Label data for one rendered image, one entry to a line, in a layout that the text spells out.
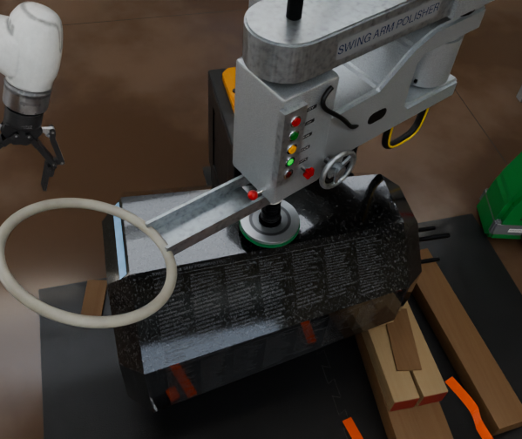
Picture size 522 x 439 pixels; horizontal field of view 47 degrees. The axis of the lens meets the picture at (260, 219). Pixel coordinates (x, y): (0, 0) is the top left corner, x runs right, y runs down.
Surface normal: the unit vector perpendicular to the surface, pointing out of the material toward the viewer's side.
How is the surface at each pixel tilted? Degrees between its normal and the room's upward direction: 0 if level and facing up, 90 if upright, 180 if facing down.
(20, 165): 0
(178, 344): 45
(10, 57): 73
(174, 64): 0
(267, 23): 0
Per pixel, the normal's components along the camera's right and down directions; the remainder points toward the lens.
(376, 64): -0.46, -0.20
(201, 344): 0.23, 0.09
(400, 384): 0.06, -0.63
